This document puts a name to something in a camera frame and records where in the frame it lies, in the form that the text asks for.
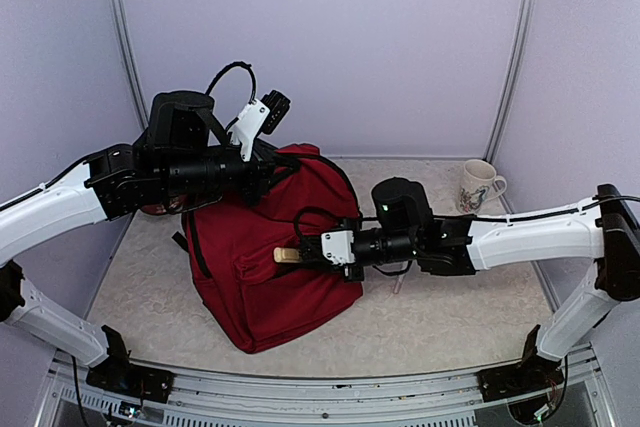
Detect right aluminium frame post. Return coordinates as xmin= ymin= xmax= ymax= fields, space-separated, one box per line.
xmin=484 ymin=0 xmax=535 ymax=162

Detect red backpack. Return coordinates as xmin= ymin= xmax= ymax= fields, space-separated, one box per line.
xmin=172 ymin=142 xmax=365 ymax=356

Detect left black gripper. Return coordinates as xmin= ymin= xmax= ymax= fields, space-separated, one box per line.
xmin=161 ymin=138 xmax=301 ymax=207

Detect left aluminium frame post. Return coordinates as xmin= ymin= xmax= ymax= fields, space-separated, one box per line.
xmin=109 ymin=0 xmax=148 ymax=129

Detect front aluminium rail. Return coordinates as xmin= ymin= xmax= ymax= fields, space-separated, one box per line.
xmin=47 ymin=341 xmax=601 ymax=427

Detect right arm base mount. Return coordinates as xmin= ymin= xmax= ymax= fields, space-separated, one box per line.
xmin=476 ymin=364 xmax=564 ymax=402

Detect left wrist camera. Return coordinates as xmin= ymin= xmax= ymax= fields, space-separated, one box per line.
xmin=228 ymin=90 xmax=291 ymax=162

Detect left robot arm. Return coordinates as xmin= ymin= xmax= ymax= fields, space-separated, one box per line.
xmin=1 ymin=90 xmax=290 ymax=401

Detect aluminium frame post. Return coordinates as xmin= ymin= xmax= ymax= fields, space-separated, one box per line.
xmin=484 ymin=0 xmax=535 ymax=162
xmin=109 ymin=0 xmax=148 ymax=129

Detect clear pink pen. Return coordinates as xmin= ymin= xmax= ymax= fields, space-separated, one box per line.
xmin=393 ymin=275 xmax=405 ymax=295

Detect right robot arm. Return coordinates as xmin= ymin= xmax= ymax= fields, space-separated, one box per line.
xmin=296 ymin=177 xmax=639 ymax=391

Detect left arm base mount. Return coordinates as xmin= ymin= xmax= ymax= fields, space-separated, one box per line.
xmin=86 ymin=361 xmax=174 ymax=404

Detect beige capped marker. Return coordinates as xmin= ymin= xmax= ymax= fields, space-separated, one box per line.
xmin=273 ymin=247 xmax=302 ymax=264

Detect red floral round case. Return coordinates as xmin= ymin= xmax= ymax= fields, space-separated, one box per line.
xmin=140 ymin=197 xmax=185 ymax=216

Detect white printed mug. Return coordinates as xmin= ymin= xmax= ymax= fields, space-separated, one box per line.
xmin=456 ymin=159 xmax=508 ymax=214

